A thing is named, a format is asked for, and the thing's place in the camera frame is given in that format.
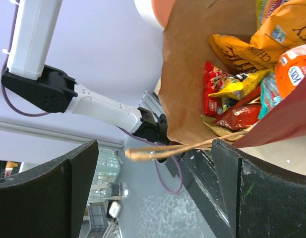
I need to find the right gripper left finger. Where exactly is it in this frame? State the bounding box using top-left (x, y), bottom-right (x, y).
top-left (0, 140), bottom-right (99, 238)

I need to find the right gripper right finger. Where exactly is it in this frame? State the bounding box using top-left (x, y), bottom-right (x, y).
top-left (212, 139), bottom-right (306, 238)

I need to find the red paper bag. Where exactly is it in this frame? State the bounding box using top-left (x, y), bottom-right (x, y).
top-left (125, 0), bottom-right (306, 161)

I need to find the orange kettle chips bag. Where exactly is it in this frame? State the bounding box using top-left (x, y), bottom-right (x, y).
top-left (208, 0), bottom-right (306, 72)

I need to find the colourful candy bag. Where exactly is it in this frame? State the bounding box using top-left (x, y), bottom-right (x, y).
top-left (255, 0), bottom-right (282, 29)

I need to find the dark red snack pack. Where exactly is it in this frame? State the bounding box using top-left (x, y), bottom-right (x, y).
top-left (214, 85), bottom-right (261, 131)

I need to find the teal snack pack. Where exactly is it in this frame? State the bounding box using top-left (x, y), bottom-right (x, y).
top-left (258, 73), bottom-right (282, 120)

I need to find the yellow M&M's pack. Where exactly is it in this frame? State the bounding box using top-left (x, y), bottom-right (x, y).
top-left (209, 69), bottom-right (273, 100)

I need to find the white cylinder with orange end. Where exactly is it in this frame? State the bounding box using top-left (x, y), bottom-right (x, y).
top-left (134, 0), bottom-right (176, 30)

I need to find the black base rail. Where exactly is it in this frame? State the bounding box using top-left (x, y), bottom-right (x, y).
top-left (156, 150), bottom-right (232, 238)

